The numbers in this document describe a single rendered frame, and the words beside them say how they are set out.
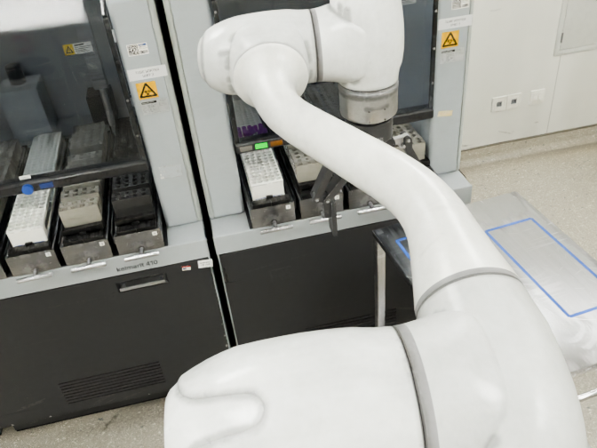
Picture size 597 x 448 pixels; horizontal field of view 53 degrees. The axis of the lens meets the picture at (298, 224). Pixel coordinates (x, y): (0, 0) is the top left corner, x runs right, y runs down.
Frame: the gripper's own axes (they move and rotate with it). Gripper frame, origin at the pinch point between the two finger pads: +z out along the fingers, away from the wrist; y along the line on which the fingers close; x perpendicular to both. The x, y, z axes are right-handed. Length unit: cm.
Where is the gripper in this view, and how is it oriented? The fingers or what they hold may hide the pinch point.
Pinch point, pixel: (370, 218)
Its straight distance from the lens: 107.0
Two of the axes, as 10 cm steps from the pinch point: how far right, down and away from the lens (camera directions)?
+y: 9.7, -2.0, 1.2
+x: -2.1, -5.7, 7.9
